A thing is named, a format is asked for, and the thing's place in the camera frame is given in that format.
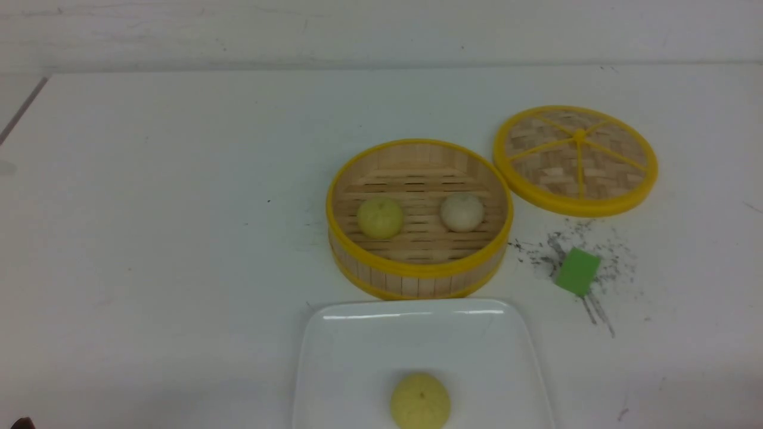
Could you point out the yellow steamed bun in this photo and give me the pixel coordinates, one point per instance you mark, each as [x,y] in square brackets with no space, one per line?
[420,400]
[380,218]

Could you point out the white steamed bun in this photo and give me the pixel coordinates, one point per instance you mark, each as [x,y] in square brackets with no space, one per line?
[462,212]

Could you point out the white square plate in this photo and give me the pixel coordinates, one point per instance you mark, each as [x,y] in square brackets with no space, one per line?
[354,355]

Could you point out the yellow steamed bun on plate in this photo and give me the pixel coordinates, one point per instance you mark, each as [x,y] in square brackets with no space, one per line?
[420,400]

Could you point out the yellow bamboo steamer basket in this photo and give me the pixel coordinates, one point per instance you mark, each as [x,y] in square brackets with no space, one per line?
[425,260]

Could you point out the yellow bamboo steamer lid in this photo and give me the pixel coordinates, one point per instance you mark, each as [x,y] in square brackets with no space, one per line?
[575,161]

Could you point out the green cube block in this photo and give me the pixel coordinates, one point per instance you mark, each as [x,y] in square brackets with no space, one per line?
[578,272]

